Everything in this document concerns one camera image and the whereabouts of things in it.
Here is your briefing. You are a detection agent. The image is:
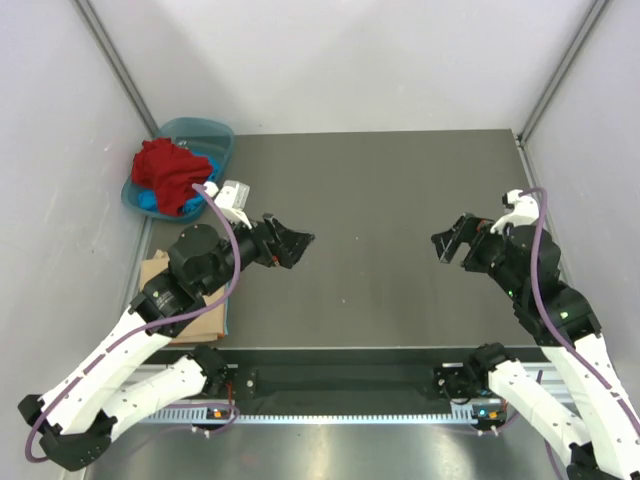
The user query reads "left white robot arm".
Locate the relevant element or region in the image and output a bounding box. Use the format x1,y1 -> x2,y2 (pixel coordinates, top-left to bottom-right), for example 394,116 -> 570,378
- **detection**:
18,214 -> 315,472

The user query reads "slotted cable duct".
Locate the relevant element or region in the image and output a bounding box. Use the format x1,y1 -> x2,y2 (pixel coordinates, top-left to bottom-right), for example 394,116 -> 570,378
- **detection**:
142,404 -> 508,425

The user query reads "red t-shirt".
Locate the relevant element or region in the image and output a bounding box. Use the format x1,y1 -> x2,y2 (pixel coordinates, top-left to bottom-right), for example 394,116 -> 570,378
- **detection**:
131,138 -> 216,217

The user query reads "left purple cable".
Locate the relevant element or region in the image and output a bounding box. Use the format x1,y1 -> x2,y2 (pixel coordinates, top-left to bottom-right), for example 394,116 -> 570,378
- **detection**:
22,182 -> 245,462

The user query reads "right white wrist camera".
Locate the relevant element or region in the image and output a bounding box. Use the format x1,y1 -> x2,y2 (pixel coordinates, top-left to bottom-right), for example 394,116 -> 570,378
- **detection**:
490,189 -> 540,235

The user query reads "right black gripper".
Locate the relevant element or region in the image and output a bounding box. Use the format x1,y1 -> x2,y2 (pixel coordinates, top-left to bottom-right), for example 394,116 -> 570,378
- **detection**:
430,211 -> 524,298

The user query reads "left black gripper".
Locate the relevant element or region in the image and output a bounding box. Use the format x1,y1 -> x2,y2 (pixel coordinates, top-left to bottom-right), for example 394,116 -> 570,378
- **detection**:
200,208 -> 315,296

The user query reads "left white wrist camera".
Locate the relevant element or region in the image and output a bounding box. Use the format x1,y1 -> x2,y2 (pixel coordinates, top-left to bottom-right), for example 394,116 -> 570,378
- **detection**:
203,180 -> 253,229

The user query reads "purple cable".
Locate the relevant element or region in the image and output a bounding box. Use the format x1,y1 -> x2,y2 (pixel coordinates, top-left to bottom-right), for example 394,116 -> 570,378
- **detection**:
22,182 -> 245,462
519,187 -> 640,441

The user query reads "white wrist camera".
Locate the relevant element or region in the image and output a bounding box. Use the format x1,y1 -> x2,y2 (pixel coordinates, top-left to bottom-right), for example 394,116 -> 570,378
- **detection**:
490,189 -> 540,235
203,180 -> 253,229

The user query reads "folded tan t-shirt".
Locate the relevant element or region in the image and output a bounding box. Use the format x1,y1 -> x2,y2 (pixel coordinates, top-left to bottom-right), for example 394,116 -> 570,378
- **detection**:
138,249 -> 230,346

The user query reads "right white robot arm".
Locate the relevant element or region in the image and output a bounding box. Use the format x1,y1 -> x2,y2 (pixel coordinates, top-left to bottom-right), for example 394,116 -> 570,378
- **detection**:
431,214 -> 639,479

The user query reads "aluminium frame rail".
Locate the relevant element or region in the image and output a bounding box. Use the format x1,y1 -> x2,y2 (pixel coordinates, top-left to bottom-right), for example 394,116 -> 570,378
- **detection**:
124,362 -> 573,405

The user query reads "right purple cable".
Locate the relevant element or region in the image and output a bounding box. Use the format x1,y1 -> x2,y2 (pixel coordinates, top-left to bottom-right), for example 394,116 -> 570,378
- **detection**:
519,187 -> 640,441

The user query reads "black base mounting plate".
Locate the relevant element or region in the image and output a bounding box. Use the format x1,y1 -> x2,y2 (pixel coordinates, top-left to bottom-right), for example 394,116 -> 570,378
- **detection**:
219,347 -> 471,416

